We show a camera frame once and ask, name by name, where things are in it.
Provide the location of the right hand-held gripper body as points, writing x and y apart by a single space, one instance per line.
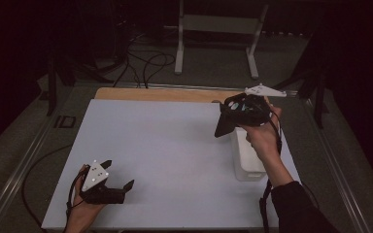
265 91

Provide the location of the person's left hand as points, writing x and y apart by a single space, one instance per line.
81 216

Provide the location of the white metal stand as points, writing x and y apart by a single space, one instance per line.
220 24

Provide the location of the metal floor rail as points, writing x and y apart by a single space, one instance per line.
336 168
16 174

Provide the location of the white table mat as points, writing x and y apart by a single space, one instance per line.
162 155

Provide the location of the person's right hand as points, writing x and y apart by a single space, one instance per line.
264 139

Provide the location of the black stand leg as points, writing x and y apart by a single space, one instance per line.
51 93
319 103

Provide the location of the black floor bracket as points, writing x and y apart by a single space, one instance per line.
57 122

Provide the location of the white plastic bin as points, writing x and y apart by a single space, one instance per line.
249 165

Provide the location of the wooden table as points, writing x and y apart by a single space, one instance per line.
162 94

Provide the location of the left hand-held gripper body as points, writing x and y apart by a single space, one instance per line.
94 176

